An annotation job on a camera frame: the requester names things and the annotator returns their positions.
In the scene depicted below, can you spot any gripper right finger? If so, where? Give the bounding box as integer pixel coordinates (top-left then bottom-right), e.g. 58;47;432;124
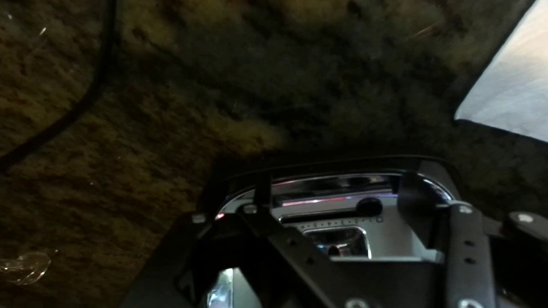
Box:
397;171;548;308

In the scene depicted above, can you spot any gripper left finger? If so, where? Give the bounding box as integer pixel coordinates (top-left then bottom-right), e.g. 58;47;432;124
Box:
122;171;357;308

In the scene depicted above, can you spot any silver toaster with black trim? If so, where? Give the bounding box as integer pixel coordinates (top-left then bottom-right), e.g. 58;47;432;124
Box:
197;155;465;308

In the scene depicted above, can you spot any black toaster knob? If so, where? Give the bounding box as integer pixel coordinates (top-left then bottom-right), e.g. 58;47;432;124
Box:
356;197;384;217

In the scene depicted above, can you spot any white flat panel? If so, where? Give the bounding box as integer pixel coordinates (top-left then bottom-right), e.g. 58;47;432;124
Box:
455;0;548;142

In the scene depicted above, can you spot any clear plastic scrap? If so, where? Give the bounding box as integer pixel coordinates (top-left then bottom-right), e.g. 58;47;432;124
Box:
0;251;53;286

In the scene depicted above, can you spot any black cable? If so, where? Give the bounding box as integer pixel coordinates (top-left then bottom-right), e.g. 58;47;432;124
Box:
0;0;119;171

